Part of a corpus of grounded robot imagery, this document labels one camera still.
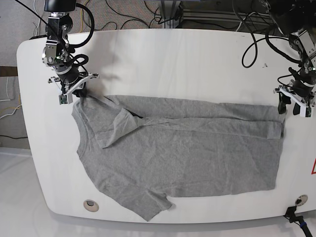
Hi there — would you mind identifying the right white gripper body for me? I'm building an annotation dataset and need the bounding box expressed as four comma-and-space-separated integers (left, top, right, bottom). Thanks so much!
48, 72, 99, 105

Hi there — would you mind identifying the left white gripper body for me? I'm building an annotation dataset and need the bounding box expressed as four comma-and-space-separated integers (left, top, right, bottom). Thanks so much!
274, 86, 316, 118

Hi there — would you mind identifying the grey t-shirt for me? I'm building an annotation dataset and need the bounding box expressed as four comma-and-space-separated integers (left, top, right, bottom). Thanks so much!
72, 95, 285, 221

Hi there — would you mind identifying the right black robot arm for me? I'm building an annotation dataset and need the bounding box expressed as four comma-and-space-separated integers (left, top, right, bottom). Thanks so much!
17, 0, 99, 105

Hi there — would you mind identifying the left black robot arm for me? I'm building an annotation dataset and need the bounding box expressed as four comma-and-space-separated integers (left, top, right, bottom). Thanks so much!
262, 0, 316, 118

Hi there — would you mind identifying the red warning triangle sticker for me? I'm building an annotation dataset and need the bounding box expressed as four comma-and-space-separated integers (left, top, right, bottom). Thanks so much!
311, 159, 316, 175

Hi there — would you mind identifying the yellow floor cable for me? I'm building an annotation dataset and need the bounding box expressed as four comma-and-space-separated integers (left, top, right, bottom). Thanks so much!
79, 4, 85, 34

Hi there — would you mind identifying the right table cable grommet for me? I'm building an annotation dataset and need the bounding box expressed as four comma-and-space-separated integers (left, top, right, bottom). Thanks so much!
295, 195, 308, 206

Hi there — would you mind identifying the table cable grommet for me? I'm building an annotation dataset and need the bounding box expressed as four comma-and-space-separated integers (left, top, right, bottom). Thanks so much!
83, 199, 99, 212
295, 195, 308, 206

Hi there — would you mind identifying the white floor cable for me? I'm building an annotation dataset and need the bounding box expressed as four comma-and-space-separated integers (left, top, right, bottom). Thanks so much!
32, 0, 42, 37

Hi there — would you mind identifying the aluminium extrusion frame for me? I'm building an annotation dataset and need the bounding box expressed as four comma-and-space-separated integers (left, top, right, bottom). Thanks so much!
158, 0, 272, 31

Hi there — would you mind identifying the black clamp with cable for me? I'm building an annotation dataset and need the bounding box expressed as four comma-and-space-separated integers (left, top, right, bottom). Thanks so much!
284, 206, 313, 237

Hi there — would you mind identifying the left table cable grommet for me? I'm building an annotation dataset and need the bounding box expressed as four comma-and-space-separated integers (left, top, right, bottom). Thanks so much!
83, 199, 99, 212

